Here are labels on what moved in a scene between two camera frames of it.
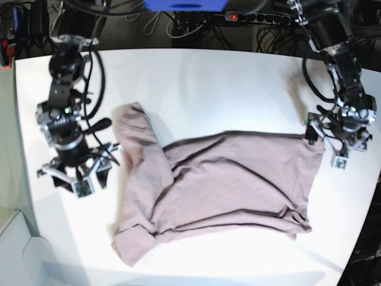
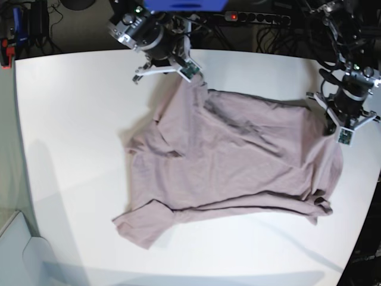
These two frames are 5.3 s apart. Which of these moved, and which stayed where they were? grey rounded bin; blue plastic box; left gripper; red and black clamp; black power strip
Moved: left gripper
Stayed: black power strip; blue plastic box; red and black clamp; grey rounded bin
